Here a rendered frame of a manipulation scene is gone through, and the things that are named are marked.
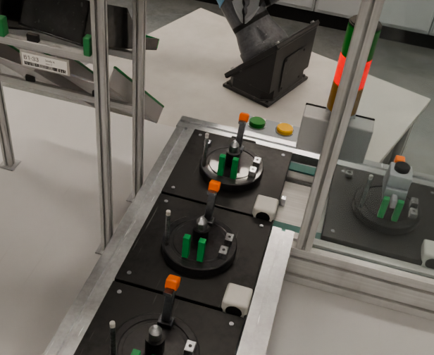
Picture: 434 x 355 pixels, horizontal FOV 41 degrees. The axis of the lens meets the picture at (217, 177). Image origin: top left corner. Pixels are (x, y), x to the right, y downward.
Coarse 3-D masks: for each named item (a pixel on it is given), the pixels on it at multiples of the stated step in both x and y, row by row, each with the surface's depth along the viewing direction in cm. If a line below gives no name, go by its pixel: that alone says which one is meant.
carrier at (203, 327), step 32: (128, 288) 100; (96, 320) 95; (128, 320) 93; (160, 320) 92; (192, 320) 96; (224, 320) 97; (96, 352) 90; (128, 352) 88; (160, 352) 88; (192, 352) 88; (224, 352) 92
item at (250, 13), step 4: (252, 0) 122; (256, 0) 122; (248, 4) 123; (252, 4) 123; (256, 4) 123; (248, 8) 124; (252, 8) 123; (256, 8) 123; (248, 12) 124; (252, 12) 124; (244, 16) 125; (248, 16) 125; (252, 16) 125; (244, 20) 126; (248, 20) 126
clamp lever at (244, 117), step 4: (240, 116) 126; (244, 116) 126; (248, 116) 126; (240, 120) 126; (244, 120) 126; (240, 124) 125; (244, 124) 127; (240, 128) 127; (244, 128) 128; (240, 132) 128; (240, 136) 128; (236, 140) 128; (240, 140) 128; (240, 144) 128
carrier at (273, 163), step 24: (192, 144) 133; (216, 144) 134; (192, 168) 127; (216, 168) 124; (240, 168) 125; (264, 168) 129; (288, 168) 131; (168, 192) 120; (192, 192) 121; (240, 192) 122; (264, 192) 123; (264, 216) 116
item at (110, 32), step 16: (32, 0) 97; (48, 0) 96; (64, 0) 95; (80, 0) 94; (32, 16) 97; (48, 16) 96; (64, 16) 95; (80, 16) 94; (112, 16) 101; (128, 16) 106; (48, 32) 97; (64, 32) 96; (80, 32) 95; (112, 32) 102; (128, 32) 108; (128, 48) 110
